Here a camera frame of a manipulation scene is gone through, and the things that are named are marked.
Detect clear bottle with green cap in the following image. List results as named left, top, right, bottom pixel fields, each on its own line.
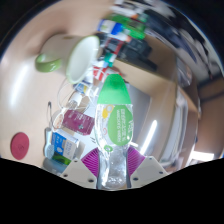
left=94, top=73, right=134, bottom=190

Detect white mug with green handle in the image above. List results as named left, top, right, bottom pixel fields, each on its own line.
left=35, top=33, right=101, bottom=85

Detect small bright green bottle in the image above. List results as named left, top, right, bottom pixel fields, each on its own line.
left=116, top=14, right=148, bottom=39

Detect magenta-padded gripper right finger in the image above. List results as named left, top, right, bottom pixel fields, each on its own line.
left=126, top=146, right=169, bottom=189

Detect white pill bottle blue label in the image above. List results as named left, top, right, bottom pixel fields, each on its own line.
left=75, top=82, right=90, bottom=95

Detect light blue hairbrush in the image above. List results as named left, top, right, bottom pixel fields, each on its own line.
left=44, top=128, right=56, bottom=160

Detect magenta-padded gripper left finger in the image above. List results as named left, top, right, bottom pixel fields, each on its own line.
left=60, top=147, right=100, bottom=190

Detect white and blue box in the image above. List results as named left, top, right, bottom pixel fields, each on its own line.
left=49, top=131, right=81, bottom=164

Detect red and white canister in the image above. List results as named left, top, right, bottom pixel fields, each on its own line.
left=93, top=66, right=109, bottom=80

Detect magenta packet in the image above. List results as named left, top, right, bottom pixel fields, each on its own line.
left=61, top=109, right=96, bottom=136

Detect flat round red coaster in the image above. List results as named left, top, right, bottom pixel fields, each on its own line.
left=10, top=131, right=30, bottom=161

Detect white bottle with blue cap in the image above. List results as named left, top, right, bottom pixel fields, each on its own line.
left=98, top=19, right=124, bottom=36

